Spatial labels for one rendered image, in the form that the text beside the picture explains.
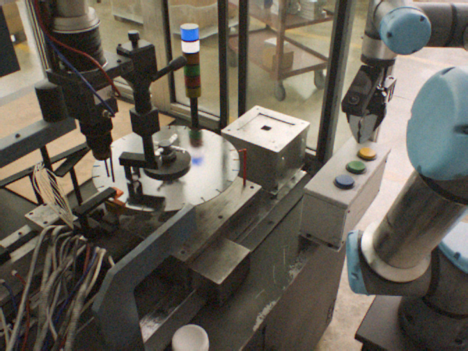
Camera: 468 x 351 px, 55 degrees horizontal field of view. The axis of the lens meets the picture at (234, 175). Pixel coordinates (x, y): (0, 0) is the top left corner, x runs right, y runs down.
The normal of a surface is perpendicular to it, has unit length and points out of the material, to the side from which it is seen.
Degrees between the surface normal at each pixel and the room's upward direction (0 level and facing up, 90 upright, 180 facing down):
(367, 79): 28
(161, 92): 90
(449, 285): 77
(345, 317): 0
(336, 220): 90
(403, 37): 91
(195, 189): 0
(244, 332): 0
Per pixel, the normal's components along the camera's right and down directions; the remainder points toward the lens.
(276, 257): 0.00, -0.80
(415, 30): -0.05, 0.61
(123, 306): 0.82, 0.34
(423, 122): -0.99, -0.10
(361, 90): -0.27, -0.47
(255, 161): -0.57, 0.49
